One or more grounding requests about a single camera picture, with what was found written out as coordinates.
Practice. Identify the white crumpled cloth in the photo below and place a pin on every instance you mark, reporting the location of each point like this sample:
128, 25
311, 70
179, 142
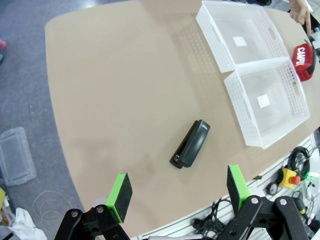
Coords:
25, 225

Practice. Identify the black stapler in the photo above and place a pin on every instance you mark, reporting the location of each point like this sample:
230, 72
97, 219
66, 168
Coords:
192, 146

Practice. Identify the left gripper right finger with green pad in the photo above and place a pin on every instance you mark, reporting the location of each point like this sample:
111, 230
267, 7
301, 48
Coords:
237, 187

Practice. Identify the small black power adapter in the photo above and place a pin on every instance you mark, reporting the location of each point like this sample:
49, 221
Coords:
296, 195

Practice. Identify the small black tape roll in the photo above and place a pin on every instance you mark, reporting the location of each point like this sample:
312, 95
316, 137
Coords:
274, 188

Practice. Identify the person's hand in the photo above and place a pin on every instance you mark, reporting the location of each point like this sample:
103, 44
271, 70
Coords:
298, 10

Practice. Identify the yellow emergency stop button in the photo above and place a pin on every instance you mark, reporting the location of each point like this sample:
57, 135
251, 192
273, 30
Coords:
288, 178

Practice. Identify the red zipper pouch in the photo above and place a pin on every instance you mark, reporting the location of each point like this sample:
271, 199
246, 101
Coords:
303, 60

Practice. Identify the clear plastic storage box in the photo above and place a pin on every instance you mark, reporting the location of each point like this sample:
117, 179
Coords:
15, 157

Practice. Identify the white perforated plastic basket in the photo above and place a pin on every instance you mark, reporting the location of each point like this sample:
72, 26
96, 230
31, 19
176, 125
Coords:
267, 105
240, 41

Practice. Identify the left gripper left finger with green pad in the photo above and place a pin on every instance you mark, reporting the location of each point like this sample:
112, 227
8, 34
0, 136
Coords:
119, 197

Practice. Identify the white slotted base panel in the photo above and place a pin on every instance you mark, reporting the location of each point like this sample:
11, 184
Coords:
265, 175

